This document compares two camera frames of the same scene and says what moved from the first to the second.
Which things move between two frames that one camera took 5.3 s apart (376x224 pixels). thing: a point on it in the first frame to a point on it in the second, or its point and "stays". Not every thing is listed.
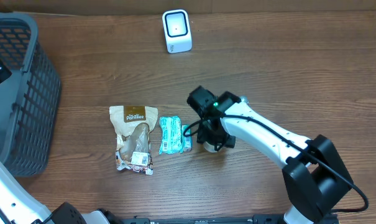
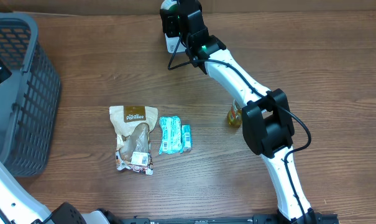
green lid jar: (209, 147) to (169, 5)
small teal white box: (186, 140) stays
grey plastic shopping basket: (23, 108) stays
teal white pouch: (171, 141) stays
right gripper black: (206, 136) to (173, 23)
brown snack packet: (133, 124) stays
